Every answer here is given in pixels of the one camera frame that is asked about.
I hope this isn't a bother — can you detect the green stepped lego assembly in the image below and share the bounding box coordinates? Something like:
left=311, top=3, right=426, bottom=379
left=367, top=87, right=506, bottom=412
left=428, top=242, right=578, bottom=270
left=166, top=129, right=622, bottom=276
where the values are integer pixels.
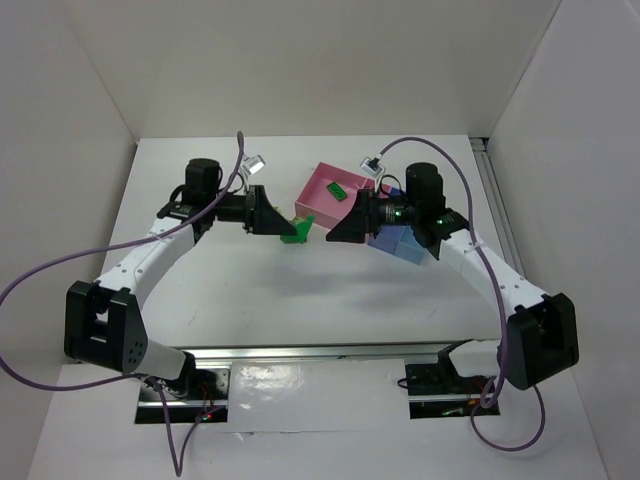
left=280, top=215, right=315, bottom=244

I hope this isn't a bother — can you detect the green 2x4 lego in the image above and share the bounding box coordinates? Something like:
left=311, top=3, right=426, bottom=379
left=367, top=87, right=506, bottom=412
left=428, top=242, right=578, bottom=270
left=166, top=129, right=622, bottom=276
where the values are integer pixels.
left=326, top=182, right=348, bottom=202

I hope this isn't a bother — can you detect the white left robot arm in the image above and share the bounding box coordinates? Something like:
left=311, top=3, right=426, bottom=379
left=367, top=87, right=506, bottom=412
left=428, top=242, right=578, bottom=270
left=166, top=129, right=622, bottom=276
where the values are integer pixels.
left=63, top=158, right=296, bottom=397

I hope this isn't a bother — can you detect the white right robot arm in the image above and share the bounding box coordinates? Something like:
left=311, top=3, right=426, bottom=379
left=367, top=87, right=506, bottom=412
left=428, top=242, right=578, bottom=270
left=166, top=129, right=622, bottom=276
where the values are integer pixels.
left=326, top=163, right=579, bottom=390

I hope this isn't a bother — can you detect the purple blue container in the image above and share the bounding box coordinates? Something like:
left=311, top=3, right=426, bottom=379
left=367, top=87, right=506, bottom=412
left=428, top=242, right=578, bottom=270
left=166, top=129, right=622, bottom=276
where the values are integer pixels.
left=367, top=225, right=406, bottom=257

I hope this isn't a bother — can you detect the large pink container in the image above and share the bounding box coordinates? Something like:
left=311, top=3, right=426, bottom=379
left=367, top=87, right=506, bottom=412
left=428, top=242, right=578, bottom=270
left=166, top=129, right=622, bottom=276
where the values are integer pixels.
left=295, top=162, right=373, bottom=230

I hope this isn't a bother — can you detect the light blue container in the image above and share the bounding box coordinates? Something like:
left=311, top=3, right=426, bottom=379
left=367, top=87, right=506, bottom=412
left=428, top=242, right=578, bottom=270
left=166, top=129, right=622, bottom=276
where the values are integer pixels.
left=394, top=226, right=426, bottom=265

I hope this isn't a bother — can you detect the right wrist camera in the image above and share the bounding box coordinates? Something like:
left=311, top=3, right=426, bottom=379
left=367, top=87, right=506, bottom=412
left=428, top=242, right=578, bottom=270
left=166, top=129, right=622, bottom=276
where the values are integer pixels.
left=360, top=156, right=386, bottom=178

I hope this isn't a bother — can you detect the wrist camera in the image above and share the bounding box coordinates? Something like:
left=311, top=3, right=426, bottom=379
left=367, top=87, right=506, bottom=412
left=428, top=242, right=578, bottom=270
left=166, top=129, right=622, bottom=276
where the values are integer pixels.
left=241, top=155, right=266, bottom=177
left=360, top=156, right=386, bottom=178

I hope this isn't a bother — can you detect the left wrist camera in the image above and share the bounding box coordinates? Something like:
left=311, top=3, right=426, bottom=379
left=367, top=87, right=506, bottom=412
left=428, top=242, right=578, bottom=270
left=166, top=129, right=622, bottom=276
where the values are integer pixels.
left=241, top=155, right=266, bottom=177

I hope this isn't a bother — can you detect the aluminium side rail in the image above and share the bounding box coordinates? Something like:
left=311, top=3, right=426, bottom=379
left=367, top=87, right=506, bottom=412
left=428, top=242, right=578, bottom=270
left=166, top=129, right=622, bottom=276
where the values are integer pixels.
left=469, top=137, right=525, bottom=274

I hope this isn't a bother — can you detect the aluminium front rail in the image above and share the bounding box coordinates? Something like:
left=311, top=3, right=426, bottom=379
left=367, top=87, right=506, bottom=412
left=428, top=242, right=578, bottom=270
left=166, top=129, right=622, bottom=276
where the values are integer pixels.
left=184, top=340, right=498, bottom=362

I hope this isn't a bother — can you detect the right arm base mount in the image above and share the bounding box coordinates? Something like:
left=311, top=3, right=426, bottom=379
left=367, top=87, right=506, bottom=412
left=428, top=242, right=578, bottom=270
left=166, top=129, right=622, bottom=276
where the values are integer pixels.
left=396, top=340, right=488, bottom=420

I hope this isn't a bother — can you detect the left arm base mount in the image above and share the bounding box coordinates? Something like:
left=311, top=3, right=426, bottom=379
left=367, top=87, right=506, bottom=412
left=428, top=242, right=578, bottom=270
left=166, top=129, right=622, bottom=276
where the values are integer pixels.
left=134, top=364, right=231, bottom=425

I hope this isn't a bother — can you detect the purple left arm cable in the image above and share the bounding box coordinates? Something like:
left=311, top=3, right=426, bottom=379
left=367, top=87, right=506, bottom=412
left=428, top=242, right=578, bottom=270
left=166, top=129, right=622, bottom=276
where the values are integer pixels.
left=0, top=130, right=246, bottom=477

